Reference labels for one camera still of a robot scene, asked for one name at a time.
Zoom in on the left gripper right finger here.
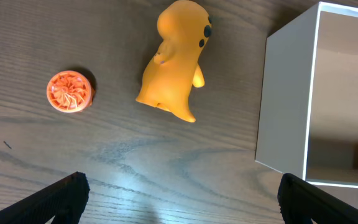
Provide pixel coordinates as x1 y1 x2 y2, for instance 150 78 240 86
277 173 358 224

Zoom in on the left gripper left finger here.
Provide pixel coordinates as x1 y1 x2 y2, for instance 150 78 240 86
0 172 90 224

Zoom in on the white cardboard box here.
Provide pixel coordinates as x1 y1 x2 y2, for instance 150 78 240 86
255 2 358 189

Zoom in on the orange round plastic toy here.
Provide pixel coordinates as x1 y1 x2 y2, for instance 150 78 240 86
46 70 95 113

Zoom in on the yellow rubber figure toy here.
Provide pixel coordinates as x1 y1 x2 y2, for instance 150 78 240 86
135 0 212 123

